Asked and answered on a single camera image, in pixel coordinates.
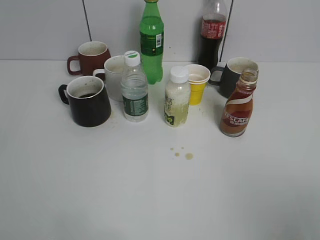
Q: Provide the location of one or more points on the green soda bottle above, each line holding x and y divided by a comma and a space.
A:
151, 29

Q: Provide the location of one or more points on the dark grey ceramic mug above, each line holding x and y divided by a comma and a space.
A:
231, 73

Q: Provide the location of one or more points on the white ceramic mug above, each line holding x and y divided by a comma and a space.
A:
113, 70

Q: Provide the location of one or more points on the black ceramic mug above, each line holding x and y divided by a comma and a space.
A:
88, 100

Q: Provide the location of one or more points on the clear water bottle green label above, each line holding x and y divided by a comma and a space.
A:
134, 88

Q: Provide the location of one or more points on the cola bottle red label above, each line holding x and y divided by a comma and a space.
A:
213, 24

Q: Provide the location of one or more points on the Nescafe coffee bottle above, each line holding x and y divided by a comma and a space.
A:
239, 106

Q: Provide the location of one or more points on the yellow paper cup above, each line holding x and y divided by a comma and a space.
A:
199, 75

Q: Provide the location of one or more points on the red ceramic mug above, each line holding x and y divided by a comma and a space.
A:
91, 56

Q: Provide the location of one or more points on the pale yellow juice bottle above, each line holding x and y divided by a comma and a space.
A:
177, 96

